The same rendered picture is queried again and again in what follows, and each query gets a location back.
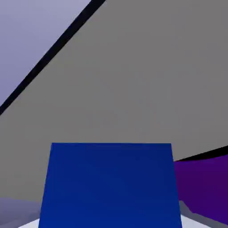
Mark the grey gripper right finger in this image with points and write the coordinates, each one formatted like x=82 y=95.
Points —
x=193 y=221

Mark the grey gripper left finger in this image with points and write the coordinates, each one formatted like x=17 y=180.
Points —
x=30 y=222

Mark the small blue cube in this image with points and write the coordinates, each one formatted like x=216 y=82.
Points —
x=110 y=187

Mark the large purple box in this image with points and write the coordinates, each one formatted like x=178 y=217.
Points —
x=204 y=185

